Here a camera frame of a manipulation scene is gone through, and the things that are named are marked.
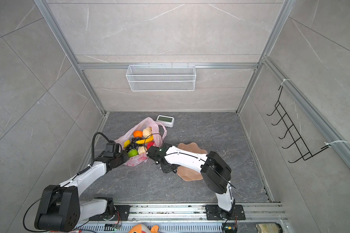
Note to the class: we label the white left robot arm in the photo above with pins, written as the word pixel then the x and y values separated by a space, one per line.
pixel 60 208

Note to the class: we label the white wire mesh basket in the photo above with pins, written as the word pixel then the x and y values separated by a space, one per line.
pixel 146 78

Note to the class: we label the green fake apple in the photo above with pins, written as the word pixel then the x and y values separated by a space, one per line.
pixel 132 153

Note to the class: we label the red fake fruit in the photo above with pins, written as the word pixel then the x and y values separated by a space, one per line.
pixel 150 144

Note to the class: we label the white digital clock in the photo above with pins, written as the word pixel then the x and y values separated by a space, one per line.
pixel 167 121

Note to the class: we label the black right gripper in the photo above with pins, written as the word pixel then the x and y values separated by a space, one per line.
pixel 164 169

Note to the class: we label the black fake grapes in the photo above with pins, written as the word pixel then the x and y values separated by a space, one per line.
pixel 131 146

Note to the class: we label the black wire hook rack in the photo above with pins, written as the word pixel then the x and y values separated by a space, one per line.
pixel 292 132

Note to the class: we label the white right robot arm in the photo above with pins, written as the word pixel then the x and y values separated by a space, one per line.
pixel 213 169

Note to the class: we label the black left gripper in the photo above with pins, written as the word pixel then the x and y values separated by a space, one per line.
pixel 125 156

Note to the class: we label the pink plastic shopping bag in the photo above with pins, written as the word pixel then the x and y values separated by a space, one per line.
pixel 140 138

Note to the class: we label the yellow fake banana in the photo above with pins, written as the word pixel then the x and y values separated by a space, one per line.
pixel 145 141

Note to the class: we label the orange plush toy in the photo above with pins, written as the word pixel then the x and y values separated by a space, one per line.
pixel 141 228

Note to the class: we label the orange fake orange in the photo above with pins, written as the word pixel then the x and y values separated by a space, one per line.
pixel 137 134

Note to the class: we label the beige fake fruit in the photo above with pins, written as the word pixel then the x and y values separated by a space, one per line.
pixel 142 150

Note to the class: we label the yellow fake lemon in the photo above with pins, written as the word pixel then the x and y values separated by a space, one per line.
pixel 126 144

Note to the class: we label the pink wavy plate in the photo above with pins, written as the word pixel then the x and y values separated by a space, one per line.
pixel 184 172

